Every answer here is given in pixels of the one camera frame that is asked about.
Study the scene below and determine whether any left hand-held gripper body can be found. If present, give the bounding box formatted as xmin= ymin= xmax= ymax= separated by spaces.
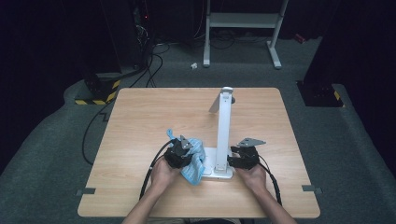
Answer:
xmin=163 ymin=134 xmax=194 ymax=170

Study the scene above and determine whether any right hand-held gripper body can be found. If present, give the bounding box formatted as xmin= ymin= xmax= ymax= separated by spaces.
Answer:
xmin=236 ymin=137 xmax=267 ymax=171

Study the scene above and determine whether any light blue microfibre cloth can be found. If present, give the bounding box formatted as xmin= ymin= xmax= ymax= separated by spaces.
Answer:
xmin=166 ymin=128 xmax=206 ymax=187

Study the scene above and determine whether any white folding desk lamp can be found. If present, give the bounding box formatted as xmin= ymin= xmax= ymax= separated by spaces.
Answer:
xmin=201 ymin=86 xmax=235 ymax=180

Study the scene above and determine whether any person's right hand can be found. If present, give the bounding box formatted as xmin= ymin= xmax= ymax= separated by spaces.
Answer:
xmin=236 ymin=163 xmax=267 ymax=195

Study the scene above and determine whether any person's left hand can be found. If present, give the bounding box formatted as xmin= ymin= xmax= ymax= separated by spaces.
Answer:
xmin=150 ymin=158 xmax=183 ymax=195

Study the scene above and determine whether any grey tape piece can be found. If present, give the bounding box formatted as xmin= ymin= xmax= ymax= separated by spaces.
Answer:
xmin=302 ymin=184 xmax=323 ymax=194
xmin=76 ymin=187 xmax=96 ymax=197

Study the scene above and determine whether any yellow-black striped stand base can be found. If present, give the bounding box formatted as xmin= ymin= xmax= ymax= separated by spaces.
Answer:
xmin=74 ymin=73 xmax=121 ymax=105
xmin=297 ymin=81 xmax=346 ymax=108

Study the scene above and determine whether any white metal stand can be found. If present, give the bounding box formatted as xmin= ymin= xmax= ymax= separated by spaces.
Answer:
xmin=203 ymin=0 xmax=289 ymax=70

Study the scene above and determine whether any black equipment rack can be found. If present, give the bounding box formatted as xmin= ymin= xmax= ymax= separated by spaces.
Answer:
xmin=99 ymin=0 xmax=153 ymax=68

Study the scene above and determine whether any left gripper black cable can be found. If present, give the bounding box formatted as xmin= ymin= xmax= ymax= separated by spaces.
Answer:
xmin=138 ymin=139 xmax=176 ymax=200

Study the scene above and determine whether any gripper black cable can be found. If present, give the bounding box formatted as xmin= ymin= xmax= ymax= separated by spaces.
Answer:
xmin=258 ymin=155 xmax=283 ymax=206
xmin=138 ymin=139 xmax=176 ymax=200

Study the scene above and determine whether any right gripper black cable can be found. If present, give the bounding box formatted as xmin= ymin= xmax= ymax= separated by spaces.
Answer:
xmin=258 ymin=155 xmax=283 ymax=206

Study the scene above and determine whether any black floor cable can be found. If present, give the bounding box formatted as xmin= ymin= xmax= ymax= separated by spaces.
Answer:
xmin=81 ymin=99 xmax=116 ymax=166

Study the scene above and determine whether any bundle of black cables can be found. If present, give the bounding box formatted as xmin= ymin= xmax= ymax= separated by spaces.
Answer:
xmin=129 ymin=41 xmax=171 ymax=89

